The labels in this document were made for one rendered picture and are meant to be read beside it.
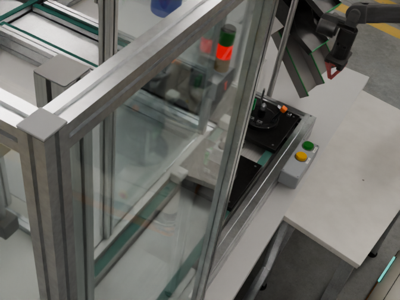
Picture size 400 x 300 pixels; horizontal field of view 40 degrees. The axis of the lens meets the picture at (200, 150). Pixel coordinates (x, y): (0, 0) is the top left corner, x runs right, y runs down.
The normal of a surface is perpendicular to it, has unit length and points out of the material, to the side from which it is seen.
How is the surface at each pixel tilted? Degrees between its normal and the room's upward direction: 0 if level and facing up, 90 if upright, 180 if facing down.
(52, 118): 0
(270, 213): 0
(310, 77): 45
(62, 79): 0
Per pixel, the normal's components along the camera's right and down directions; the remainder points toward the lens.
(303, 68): 0.63, -0.14
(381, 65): 0.13, -0.71
